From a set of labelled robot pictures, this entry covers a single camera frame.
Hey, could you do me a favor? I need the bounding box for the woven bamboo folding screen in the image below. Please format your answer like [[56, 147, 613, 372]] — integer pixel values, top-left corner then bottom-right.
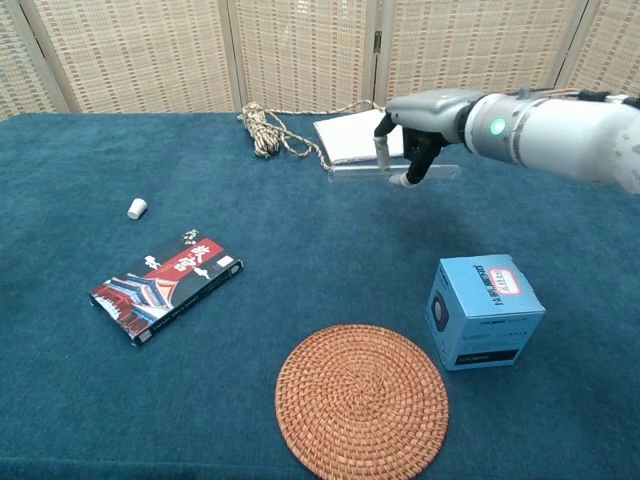
[[0, 0, 640, 120]]

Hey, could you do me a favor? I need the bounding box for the white spiral notepad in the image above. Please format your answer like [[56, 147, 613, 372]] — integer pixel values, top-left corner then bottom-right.
[[313, 109, 407, 166]]

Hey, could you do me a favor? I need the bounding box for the round woven rattan coaster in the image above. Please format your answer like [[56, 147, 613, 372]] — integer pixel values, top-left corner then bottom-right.
[[274, 323, 450, 480]]

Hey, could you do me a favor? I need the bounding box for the clear glass test tube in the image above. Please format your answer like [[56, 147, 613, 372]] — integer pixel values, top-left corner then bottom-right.
[[329, 163, 461, 184]]

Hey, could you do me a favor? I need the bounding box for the red black card box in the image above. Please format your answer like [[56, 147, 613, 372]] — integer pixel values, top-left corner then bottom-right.
[[89, 227, 245, 349]]

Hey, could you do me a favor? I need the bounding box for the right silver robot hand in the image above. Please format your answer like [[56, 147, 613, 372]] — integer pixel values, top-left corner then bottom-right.
[[373, 89, 476, 190]]

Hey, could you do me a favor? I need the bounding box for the blue table cloth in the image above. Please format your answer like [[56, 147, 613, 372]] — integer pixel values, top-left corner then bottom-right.
[[0, 110, 640, 480]]

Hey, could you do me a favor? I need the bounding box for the braided beige rope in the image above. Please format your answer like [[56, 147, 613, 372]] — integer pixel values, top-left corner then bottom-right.
[[236, 99, 389, 173]]

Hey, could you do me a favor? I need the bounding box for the light blue cardboard box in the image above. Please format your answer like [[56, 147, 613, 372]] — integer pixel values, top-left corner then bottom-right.
[[424, 253, 546, 373]]

